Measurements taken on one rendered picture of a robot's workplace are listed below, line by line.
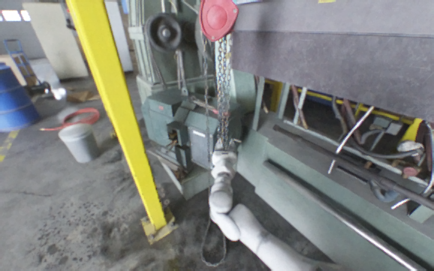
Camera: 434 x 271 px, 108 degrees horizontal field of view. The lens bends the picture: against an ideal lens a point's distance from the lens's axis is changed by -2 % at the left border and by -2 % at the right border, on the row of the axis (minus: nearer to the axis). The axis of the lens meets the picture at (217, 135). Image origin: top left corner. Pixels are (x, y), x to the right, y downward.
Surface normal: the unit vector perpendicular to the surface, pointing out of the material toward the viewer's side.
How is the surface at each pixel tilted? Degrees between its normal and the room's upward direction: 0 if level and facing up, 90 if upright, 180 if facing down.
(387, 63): 90
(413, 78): 90
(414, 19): 78
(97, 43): 90
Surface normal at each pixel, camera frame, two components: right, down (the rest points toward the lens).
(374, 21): -0.79, 0.14
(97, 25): 0.59, 0.44
